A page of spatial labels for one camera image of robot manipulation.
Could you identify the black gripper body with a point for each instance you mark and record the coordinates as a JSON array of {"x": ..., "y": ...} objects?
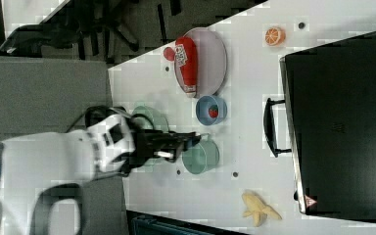
[{"x": 155, "y": 144}]

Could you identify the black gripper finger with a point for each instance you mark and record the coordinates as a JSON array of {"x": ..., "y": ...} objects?
[{"x": 189, "y": 139}]

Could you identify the black oven door handle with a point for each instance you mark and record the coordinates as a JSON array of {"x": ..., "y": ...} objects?
[{"x": 269, "y": 128}]

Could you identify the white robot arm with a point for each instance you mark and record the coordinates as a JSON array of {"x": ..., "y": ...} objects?
[{"x": 42, "y": 175}]

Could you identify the green oval colander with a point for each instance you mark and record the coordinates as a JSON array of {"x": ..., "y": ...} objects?
[{"x": 153, "y": 120}]

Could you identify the blue small bowl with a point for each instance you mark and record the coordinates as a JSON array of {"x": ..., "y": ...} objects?
[{"x": 202, "y": 110}]

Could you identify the red strawberry toy in bowl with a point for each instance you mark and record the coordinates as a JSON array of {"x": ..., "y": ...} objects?
[{"x": 213, "y": 111}]

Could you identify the grey round plate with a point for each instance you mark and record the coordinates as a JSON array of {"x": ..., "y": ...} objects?
[{"x": 212, "y": 61}]

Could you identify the red ketchup bottle toy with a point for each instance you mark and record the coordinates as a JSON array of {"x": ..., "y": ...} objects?
[{"x": 186, "y": 58}]

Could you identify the red strawberry toy on table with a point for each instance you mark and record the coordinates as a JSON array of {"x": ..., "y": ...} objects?
[{"x": 169, "y": 54}]

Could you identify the orange slice toy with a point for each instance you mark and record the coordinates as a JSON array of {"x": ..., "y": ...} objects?
[{"x": 275, "y": 36}]

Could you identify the black office chair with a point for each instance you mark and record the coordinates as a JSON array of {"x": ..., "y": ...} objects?
[{"x": 31, "y": 24}]

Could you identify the green cup with handle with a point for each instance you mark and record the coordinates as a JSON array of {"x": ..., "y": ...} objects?
[{"x": 202, "y": 157}]

